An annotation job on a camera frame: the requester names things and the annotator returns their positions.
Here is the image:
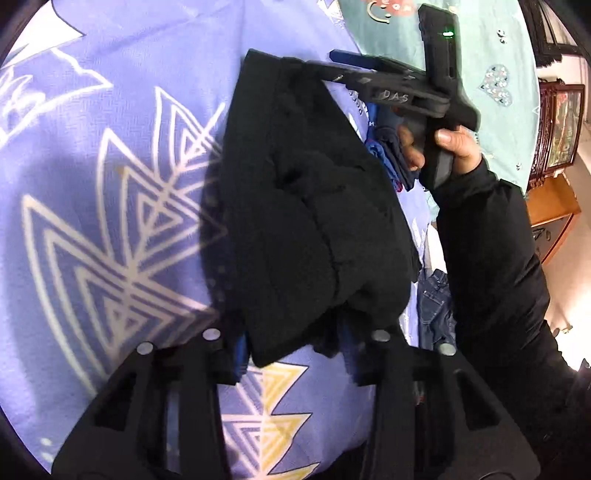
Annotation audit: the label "person's right forearm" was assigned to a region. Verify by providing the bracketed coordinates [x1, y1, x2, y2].
[427, 154, 591, 462]

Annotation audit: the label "person's right hand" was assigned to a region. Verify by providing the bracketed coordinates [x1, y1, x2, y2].
[396, 126, 485, 178]

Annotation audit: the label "blue jeans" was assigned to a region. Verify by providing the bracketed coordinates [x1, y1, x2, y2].
[417, 270, 459, 352]

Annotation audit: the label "black pants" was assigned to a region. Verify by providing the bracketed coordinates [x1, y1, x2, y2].
[217, 48, 422, 368]

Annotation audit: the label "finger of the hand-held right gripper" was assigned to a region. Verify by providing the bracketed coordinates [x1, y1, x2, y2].
[329, 49, 400, 71]
[283, 57, 372, 89]

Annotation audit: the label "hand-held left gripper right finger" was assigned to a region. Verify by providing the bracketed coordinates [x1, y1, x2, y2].
[339, 318, 541, 480]

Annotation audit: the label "wooden cabinet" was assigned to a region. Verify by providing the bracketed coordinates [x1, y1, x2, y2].
[525, 174, 583, 267]

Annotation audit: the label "purple printed bedsheet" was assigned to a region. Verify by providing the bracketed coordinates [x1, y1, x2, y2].
[0, 0, 462, 477]

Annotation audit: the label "blue garment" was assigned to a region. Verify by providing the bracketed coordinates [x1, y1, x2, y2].
[365, 102, 400, 182]

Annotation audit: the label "dark garment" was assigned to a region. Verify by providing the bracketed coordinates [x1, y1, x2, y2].
[381, 111, 423, 191]

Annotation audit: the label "dark wooden panelled headboard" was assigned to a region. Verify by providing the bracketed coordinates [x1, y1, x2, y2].
[522, 0, 590, 190]

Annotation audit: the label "teal printed blanket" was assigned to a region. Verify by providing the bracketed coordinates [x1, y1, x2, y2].
[337, 0, 542, 200]

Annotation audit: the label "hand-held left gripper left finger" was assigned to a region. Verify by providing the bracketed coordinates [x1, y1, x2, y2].
[52, 328, 253, 480]

